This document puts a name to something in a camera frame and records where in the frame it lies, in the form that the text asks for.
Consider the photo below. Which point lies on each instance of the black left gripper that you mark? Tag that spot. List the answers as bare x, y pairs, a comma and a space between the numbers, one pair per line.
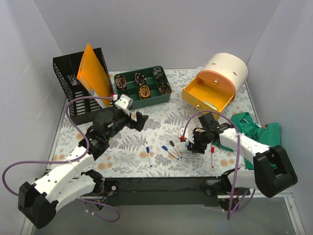
133, 121

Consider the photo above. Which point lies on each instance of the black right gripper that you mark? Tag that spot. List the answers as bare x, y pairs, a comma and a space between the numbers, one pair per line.
198, 143

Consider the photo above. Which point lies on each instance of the light green clear highlighter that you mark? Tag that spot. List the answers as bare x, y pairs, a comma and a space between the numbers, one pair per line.
211, 105

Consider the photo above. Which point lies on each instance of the cream cylindrical drawer box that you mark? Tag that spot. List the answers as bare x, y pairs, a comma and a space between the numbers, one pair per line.
218, 82

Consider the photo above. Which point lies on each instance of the orange plastic folder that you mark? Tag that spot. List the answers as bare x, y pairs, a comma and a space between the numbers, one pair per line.
92, 75

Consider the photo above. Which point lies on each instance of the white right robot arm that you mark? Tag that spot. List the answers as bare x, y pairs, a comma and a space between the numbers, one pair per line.
272, 170

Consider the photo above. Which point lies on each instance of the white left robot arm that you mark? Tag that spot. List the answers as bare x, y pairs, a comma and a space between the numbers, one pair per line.
41, 200

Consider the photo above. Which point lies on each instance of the red cap marker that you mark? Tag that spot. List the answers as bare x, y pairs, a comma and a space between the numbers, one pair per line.
212, 156

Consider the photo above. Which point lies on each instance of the black cap marker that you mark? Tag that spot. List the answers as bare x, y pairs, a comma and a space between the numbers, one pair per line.
175, 148

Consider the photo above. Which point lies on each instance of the blue cap marker left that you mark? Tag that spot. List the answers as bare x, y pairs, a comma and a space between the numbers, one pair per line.
149, 157

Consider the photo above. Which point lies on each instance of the blue cap marker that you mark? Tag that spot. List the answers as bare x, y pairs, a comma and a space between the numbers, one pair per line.
171, 153
149, 157

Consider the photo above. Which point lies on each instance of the blue cap marker middle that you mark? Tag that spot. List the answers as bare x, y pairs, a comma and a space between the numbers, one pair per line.
171, 153

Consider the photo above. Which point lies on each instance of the green compartment tray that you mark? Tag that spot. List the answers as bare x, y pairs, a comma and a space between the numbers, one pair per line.
146, 87

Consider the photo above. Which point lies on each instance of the black mesh file holder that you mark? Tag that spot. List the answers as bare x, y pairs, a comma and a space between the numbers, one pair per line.
66, 69

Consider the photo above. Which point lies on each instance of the green cloth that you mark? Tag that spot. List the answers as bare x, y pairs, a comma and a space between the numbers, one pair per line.
268, 134

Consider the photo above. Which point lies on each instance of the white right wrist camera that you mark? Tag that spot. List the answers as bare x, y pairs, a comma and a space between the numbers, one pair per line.
186, 135

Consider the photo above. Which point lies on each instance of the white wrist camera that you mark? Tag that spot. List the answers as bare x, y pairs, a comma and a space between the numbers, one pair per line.
122, 102
186, 135

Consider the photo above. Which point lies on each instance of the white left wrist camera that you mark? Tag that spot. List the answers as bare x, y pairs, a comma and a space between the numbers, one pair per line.
122, 102

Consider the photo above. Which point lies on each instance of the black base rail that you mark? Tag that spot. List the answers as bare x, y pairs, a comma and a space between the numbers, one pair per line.
164, 191

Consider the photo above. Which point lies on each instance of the aluminium frame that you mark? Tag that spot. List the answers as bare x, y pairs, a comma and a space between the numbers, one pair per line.
263, 216

